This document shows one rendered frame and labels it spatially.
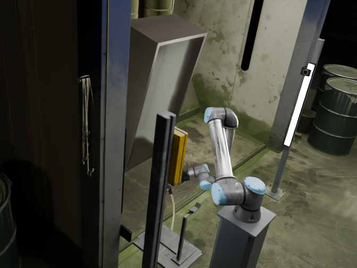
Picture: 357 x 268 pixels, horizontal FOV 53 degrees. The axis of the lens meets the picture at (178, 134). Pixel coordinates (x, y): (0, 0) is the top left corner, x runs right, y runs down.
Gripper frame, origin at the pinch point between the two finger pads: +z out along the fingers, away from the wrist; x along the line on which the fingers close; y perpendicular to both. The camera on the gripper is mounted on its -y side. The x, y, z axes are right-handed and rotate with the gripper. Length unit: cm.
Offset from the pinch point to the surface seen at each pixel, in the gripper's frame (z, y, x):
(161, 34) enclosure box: -30, -112, 2
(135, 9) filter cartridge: -7, -118, 140
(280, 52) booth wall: -152, -28, 151
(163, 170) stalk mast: -19, -80, -120
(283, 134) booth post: -136, 70, 136
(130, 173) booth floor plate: 43, 28, 70
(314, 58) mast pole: -150, -48, 46
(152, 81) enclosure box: -9, -63, 63
